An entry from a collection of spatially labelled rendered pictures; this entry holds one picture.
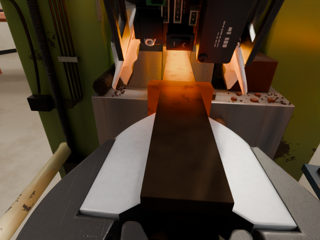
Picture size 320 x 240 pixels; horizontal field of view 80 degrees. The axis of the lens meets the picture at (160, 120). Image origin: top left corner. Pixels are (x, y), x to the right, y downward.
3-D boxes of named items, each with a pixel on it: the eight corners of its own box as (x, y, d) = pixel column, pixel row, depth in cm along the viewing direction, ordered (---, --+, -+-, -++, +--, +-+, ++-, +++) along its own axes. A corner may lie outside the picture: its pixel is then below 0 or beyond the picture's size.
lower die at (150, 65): (210, 90, 41) (216, 48, 36) (116, 86, 42) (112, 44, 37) (194, 50, 77) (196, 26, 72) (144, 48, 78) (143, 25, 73)
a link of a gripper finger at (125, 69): (89, 110, 18) (111, 34, 11) (103, 65, 21) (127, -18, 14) (121, 118, 19) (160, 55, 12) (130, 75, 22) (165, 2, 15)
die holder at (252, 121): (239, 239, 58) (296, 106, 35) (114, 229, 59) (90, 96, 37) (210, 133, 106) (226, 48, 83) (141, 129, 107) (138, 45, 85)
